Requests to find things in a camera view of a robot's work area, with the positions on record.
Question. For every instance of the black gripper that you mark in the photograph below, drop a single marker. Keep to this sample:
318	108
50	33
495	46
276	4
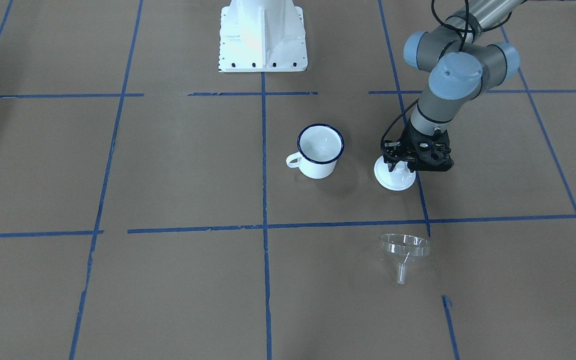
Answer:
410	141

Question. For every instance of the white ceramic lid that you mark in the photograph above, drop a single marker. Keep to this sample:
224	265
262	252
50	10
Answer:
392	181

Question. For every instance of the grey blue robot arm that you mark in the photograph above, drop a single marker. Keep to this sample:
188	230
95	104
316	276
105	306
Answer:
459	71

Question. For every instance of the white enamel mug blue rim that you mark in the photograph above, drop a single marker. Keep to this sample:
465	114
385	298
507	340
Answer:
319	146

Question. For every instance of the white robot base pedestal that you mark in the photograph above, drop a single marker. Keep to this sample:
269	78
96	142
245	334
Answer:
262	36

